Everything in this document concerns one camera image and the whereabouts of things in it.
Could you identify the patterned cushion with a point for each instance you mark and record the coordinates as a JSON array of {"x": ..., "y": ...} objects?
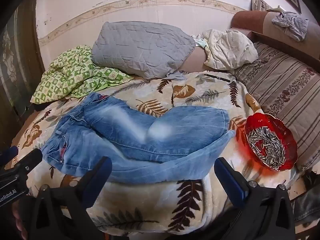
[{"x": 260, "y": 3}]

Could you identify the leaf-print fleece blanket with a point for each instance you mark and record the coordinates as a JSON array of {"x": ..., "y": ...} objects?
[{"x": 200, "y": 97}]

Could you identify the striped floral sofa cover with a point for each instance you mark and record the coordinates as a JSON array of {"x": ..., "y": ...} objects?
[{"x": 287, "y": 87}]

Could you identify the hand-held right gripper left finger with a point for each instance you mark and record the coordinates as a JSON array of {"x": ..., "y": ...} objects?
[{"x": 100, "y": 177}]

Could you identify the beige bolster cushion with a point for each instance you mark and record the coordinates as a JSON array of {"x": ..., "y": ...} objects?
[{"x": 195, "y": 60}]

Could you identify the white dolphin figure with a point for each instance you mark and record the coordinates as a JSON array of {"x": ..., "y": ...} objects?
[{"x": 276, "y": 9}]

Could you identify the cream floral cloth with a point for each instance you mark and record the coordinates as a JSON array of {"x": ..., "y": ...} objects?
[{"x": 230, "y": 47}]

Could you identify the grey quilted pillow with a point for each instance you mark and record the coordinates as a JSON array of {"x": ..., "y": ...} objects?
[{"x": 140, "y": 47}]

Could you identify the dark grey cloth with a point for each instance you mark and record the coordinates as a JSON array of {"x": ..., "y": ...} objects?
[{"x": 307, "y": 205}]

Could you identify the green checked quilt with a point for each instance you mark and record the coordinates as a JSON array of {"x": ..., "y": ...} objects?
[{"x": 75, "y": 75}]

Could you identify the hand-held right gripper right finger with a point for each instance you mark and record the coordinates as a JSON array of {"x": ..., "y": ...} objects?
[{"x": 228, "y": 180}]

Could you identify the brown sofa backrest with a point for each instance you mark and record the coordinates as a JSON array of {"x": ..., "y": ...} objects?
[{"x": 250, "y": 21}]

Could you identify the pile of sunflower seeds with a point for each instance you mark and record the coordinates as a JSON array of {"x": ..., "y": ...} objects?
[{"x": 267, "y": 147}]

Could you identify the black pen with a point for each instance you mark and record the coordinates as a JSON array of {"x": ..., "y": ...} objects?
[{"x": 217, "y": 77}]

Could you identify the crumpled grey cloth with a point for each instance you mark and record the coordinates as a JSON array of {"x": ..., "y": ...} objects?
[{"x": 292, "y": 25}]

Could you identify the blue denim pants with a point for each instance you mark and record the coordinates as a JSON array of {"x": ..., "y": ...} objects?
[{"x": 125, "y": 140}]

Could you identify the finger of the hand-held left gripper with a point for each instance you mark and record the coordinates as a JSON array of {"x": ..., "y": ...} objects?
[
  {"x": 31, "y": 158},
  {"x": 8, "y": 153}
]

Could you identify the red glass bowl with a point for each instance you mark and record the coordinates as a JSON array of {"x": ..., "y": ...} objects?
[{"x": 287, "y": 135}]

